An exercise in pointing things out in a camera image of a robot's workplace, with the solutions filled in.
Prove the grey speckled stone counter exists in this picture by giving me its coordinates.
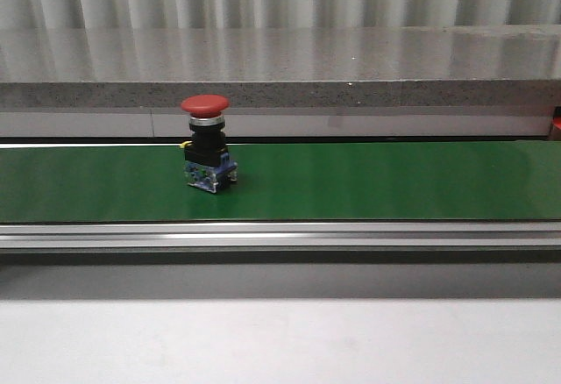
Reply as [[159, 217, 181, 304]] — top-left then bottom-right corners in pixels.
[[1, 25, 560, 141]]

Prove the green conveyor belt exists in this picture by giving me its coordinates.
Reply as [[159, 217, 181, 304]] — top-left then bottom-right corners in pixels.
[[1, 140, 560, 224]]

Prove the red plastic tray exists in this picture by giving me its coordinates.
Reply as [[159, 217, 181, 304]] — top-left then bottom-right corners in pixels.
[[549, 107, 561, 141]]

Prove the aluminium conveyor frame rail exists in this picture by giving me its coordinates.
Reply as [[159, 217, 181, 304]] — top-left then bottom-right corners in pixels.
[[1, 221, 560, 265]]

